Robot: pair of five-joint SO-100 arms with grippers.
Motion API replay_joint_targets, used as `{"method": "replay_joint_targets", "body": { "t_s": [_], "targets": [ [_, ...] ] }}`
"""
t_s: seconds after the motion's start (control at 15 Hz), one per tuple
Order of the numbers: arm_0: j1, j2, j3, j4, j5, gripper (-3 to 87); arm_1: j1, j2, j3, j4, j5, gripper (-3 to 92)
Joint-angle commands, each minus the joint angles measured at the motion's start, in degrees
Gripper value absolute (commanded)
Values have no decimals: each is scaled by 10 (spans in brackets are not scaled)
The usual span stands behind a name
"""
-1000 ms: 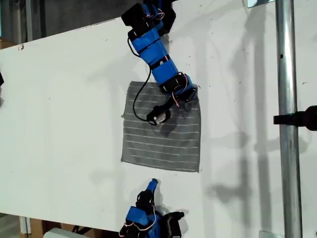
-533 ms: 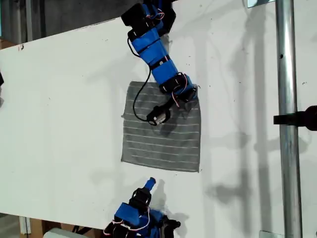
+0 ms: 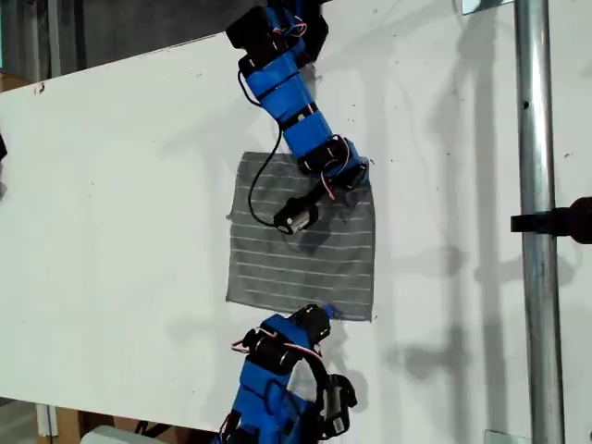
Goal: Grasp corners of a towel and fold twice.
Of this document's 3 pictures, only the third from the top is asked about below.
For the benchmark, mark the white plastic container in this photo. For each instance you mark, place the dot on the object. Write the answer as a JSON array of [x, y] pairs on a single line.
[[111, 437]]

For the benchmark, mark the grey striped towel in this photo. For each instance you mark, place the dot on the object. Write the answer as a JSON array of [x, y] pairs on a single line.
[[300, 273]]

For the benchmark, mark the black object at table edge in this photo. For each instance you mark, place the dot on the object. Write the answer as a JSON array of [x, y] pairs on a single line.
[[2, 147]]

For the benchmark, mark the grey metal frame bar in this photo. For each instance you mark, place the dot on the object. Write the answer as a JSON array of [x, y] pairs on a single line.
[[54, 37]]

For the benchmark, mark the large brown cardboard box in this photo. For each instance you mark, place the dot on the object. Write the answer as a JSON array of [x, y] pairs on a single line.
[[69, 423]]

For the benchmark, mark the steel post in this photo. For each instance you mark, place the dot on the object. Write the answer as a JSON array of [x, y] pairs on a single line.
[[536, 139]]

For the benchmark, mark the white metal bracket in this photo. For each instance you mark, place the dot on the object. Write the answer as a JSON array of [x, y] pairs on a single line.
[[46, 418]]

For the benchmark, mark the black clamp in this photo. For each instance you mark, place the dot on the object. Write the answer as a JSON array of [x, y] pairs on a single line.
[[555, 222]]

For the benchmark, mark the camera black stalk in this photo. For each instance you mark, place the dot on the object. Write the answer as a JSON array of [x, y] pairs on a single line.
[[319, 370], [319, 192]]

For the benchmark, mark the shiny metal plate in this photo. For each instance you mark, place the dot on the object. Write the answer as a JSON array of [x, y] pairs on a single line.
[[476, 4]]

